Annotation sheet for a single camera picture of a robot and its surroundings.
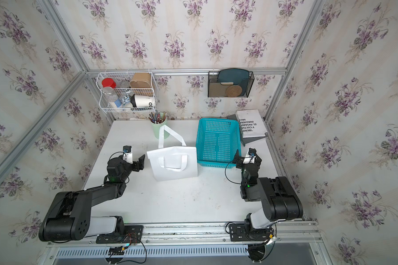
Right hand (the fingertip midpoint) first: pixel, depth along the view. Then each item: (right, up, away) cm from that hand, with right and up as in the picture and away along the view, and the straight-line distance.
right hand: (248, 151), depth 89 cm
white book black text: (+8, +17, +18) cm, 26 cm away
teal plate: (-3, +45, +10) cm, 46 cm away
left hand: (-61, -2, +1) cm, 61 cm away
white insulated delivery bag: (-39, -4, -13) cm, 42 cm away
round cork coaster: (-6, +36, +9) cm, 38 cm away
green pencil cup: (-52, +18, +8) cm, 56 cm away
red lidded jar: (-79, +39, +3) cm, 88 cm away
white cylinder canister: (-58, +29, +4) cm, 65 cm away
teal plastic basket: (-15, +5, +19) cm, 24 cm away
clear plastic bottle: (-77, +30, +1) cm, 82 cm away
